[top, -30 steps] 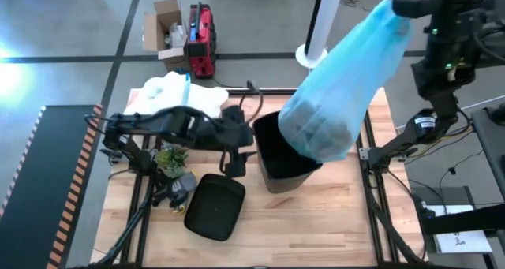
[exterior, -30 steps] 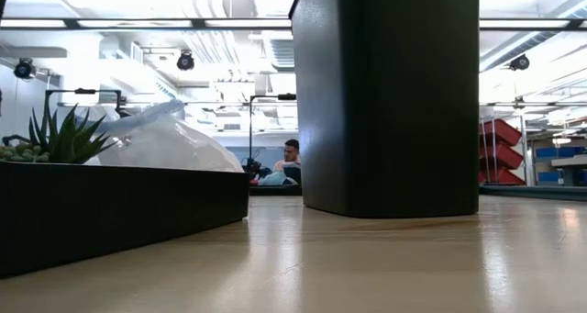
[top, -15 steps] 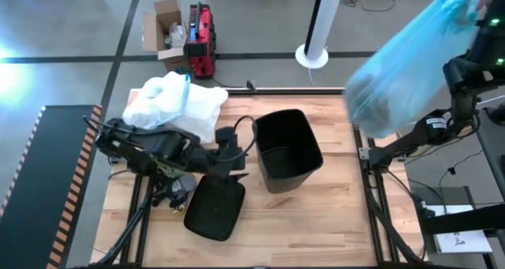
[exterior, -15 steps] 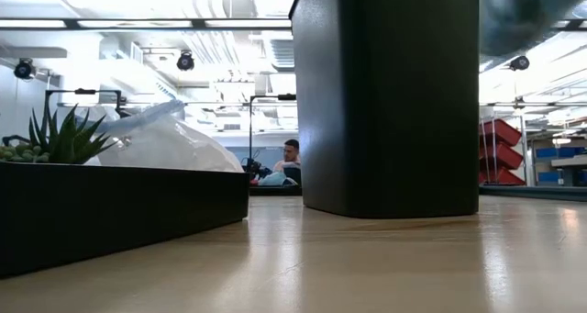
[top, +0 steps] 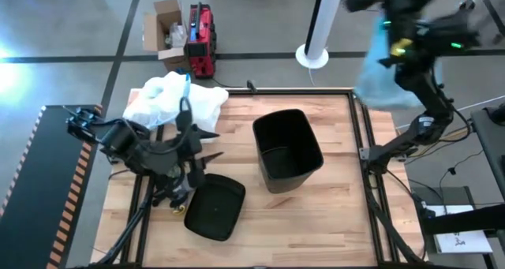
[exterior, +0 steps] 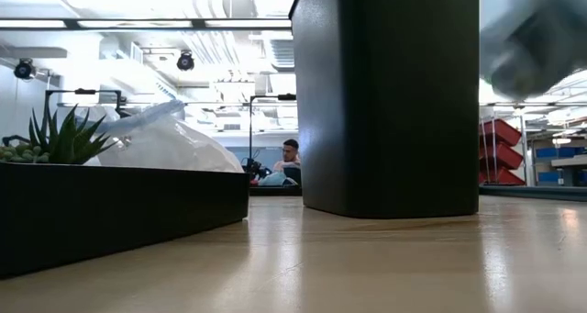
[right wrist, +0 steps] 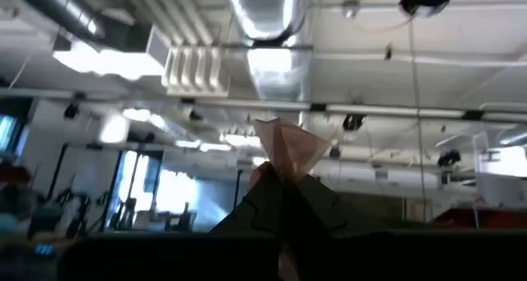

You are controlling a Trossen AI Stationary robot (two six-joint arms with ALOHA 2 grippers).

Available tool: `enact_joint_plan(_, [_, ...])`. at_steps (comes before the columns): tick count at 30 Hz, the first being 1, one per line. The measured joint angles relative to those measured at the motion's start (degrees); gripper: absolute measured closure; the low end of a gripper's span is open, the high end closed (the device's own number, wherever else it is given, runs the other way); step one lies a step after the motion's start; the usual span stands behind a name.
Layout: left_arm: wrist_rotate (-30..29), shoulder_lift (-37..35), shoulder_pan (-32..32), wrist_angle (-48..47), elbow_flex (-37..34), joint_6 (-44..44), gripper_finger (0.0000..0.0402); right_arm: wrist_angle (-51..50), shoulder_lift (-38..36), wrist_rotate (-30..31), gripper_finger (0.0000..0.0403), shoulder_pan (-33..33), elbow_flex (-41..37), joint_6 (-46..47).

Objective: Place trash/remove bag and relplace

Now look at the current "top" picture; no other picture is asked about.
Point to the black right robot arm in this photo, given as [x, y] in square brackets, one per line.
[424, 91]

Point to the black clamp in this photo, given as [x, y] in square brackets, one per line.
[251, 87]

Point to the red and black toolbox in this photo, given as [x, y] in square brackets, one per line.
[201, 44]

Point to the black floor mat orange-striped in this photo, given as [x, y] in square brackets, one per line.
[43, 182]

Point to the white pole with round base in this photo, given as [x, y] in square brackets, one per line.
[321, 24]

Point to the blue plastic trash bag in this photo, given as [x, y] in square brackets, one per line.
[378, 83]

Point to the small yellow object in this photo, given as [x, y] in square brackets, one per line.
[179, 210]

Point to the white plastic trash bag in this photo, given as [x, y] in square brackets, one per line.
[165, 99]

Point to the grey cloth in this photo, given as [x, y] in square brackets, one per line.
[180, 188]

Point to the black aluminium table frame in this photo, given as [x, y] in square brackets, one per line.
[296, 91]

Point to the black plastic trash bin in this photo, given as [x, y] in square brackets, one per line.
[288, 150]

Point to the black plastic bin lid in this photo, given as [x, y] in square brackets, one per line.
[215, 210]

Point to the white paper sheet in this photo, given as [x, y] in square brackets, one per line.
[461, 241]

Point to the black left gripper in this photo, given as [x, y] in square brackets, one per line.
[189, 150]

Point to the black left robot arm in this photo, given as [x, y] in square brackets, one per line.
[130, 146]

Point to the black beam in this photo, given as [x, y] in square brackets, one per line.
[465, 221]

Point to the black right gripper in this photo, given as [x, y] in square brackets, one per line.
[404, 36]

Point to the open brown cardboard box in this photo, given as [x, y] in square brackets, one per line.
[161, 24]

